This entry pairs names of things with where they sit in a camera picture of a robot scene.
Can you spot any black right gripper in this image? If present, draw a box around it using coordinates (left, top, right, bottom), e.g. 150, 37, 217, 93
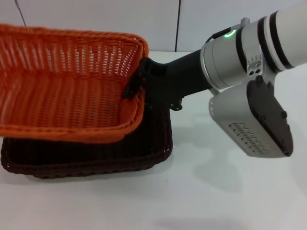
122, 49, 213, 111

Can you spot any orange woven plastic basket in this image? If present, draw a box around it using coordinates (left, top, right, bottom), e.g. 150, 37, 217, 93
0, 23, 150, 144

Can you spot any dark brown woven basket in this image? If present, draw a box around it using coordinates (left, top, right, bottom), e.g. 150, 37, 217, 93
0, 105, 174, 179

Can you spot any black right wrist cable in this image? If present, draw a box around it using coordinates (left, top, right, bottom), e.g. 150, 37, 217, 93
205, 28, 232, 45

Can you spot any silver right camera bracket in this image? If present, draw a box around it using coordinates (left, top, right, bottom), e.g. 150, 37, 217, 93
246, 54, 267, 78

